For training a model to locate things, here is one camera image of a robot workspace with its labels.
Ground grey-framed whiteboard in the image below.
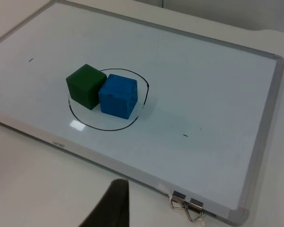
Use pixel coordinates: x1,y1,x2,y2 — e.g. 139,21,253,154
0,0,284,227

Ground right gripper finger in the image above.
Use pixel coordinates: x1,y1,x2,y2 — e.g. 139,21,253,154
82,179,130,227

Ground silver binder clip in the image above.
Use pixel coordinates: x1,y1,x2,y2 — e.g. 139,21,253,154
170,191,187,210
185,198,204,222

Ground green cube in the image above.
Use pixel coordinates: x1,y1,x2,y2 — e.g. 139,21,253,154
65,63,107,111

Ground blue cube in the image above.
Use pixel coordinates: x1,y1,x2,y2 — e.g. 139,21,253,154
98,73,139,120

